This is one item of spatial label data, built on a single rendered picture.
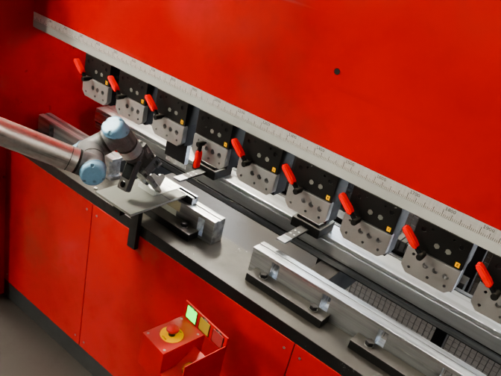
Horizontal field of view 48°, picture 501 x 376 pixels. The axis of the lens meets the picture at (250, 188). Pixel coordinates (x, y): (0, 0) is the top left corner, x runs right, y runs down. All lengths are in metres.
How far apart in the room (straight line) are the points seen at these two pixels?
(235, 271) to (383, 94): 0.79
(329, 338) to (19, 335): 1.61
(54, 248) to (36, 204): 0.20
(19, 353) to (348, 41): 2.00
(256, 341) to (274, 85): 0.81
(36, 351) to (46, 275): 0.35
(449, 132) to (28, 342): 2.10
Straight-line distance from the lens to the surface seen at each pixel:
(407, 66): 1.49
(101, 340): 2.54
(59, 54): 2.68
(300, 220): 2.02
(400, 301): 2.00
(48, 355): 2.80
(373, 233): 1.62
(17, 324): 2.96
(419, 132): 1.50
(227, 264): 1.94
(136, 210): 1.91
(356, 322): 1.78
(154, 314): 2.19
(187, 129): 1.97
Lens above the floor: 1.97
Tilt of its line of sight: 26 degrees down
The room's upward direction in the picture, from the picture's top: 13 degrees clockwise
